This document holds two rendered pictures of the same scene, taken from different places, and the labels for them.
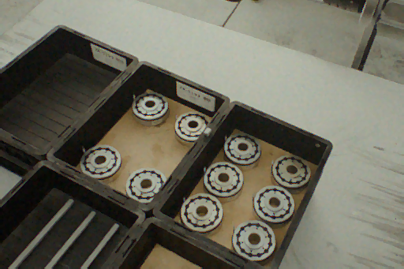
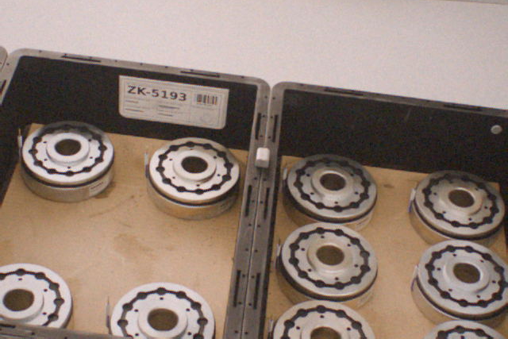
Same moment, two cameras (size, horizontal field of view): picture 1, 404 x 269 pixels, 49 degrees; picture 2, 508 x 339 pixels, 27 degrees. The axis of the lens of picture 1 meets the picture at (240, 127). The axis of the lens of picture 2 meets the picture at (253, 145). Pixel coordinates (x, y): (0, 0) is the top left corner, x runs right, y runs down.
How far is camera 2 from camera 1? 42 cm
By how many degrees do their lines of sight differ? 17
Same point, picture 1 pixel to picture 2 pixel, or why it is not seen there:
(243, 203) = (391, 301)
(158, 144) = (127, 235)
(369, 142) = not seen: outside the picture
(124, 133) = (30, 233)
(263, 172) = (396, 226)
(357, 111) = (477, 77)
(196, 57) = (74, 48)
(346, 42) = not seen: outside the picture
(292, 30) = not seen: outside the picture
